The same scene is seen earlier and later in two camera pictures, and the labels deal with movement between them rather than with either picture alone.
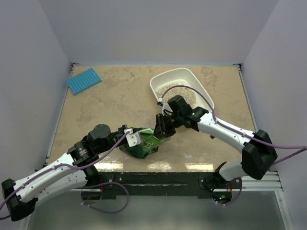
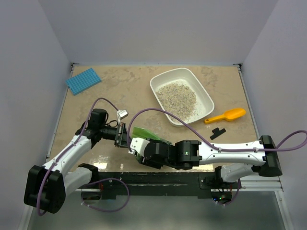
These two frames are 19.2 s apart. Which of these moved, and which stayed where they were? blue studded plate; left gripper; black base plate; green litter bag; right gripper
Moved: right gripper; green litter bag
Stayed: blue studded plate; black base plate; left gripper
